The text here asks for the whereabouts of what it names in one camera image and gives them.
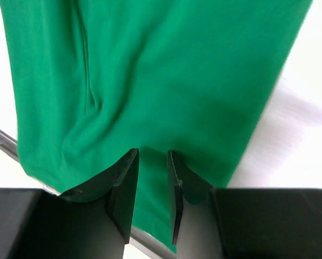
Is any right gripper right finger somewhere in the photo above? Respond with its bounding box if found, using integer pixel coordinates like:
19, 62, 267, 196
167, 151, 226, 258

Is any green t shirt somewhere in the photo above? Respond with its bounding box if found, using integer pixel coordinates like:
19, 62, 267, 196
0, 1, 311, 251

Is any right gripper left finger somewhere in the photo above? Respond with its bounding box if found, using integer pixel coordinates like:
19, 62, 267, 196
61, 148, 139, 258

